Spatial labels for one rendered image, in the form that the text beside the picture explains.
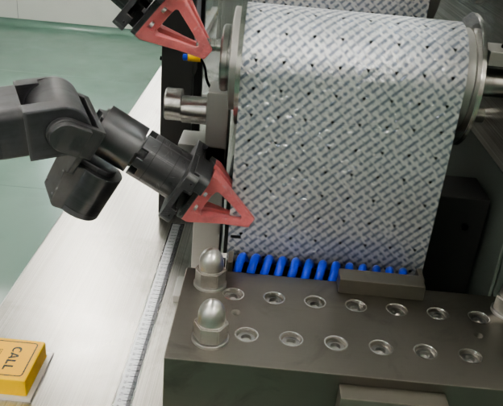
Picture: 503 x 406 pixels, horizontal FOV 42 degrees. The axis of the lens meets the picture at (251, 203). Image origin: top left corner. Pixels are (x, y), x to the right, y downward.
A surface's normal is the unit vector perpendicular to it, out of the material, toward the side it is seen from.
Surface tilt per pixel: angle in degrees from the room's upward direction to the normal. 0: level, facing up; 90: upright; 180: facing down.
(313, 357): 0
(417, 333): 0
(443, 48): 46
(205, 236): 90
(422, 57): 60
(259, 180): 90
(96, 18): 90
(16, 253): 0
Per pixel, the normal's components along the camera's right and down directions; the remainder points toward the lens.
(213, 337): -0.04, 0.44
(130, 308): 0.08, -0.89
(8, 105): 0.08, -0.78
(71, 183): 0.40, 0.60
